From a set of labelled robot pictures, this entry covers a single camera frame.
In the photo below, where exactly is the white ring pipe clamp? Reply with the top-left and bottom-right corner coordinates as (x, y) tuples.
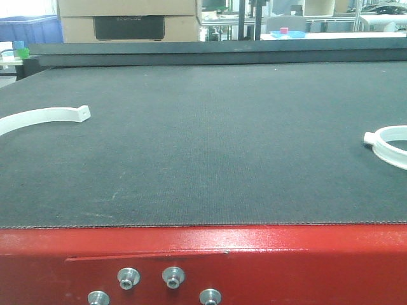
(363, 125), (406, 170)

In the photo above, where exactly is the white half-ring pipe clamp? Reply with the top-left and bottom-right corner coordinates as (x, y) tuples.
(1, 105), (91, 135)

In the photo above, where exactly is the dark grey felt mat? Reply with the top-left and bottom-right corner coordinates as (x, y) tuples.
(1, 62), (406, 228)

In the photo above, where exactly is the silver bolt upper right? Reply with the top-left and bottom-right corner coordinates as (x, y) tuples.
(162, 266), (185, 289)

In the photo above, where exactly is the silver bolt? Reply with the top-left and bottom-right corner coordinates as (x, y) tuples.
(199, 288), (222, 305)
(117, 268), (141, 290)
(162, 266), (185, 289)
(87, 290), (110, 305)

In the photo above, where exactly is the large cardboard box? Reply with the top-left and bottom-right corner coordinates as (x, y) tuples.
(58, 1), (202, 43)

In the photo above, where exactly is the small blue tray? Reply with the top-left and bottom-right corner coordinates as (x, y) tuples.
(270, 30), (307, 39)

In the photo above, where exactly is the silver bolt lower right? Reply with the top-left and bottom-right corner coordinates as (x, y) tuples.
(199, 288), (222, 305)

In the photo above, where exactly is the silver bolt upper left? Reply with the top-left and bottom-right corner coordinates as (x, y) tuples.
(117, 268), (141, 290)

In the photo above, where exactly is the small red cube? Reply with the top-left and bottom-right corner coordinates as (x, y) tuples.
(279, 27), (289, 35)

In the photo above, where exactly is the silver bolt lower left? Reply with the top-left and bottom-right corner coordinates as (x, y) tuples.
(87, 290), (110, 305)

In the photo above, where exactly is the green cup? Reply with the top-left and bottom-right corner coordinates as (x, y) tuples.
(15, 48), (30, 59)

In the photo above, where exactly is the blue storage crate background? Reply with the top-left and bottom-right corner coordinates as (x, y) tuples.
(1, 15), (64, 46)

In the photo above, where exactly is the red metal machine frame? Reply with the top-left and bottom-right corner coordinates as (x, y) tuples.
(1, 224), (406, 304)

